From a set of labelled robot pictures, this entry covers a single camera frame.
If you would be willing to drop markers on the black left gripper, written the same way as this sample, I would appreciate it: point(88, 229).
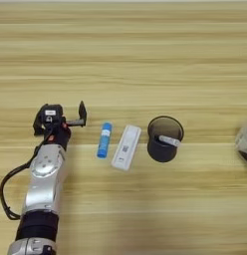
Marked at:
point(59, 134)

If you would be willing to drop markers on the blue glue stick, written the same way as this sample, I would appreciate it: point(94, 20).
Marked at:
point(105, 141)

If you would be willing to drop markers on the white rectangular test cassette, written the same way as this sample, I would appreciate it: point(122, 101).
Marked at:
point(127, 149)

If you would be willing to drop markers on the clear tape roll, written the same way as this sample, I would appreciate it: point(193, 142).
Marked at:
point(242, 142)

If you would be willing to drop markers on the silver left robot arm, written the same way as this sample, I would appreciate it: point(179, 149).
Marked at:
point(44, 186)

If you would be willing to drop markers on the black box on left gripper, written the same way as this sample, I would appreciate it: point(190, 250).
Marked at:
point(50, 113)

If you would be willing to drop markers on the black mesh pen cup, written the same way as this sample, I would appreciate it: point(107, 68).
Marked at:
point(160, 152)

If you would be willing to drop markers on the grey white cylinder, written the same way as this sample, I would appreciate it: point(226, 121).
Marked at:
point(169, 141)

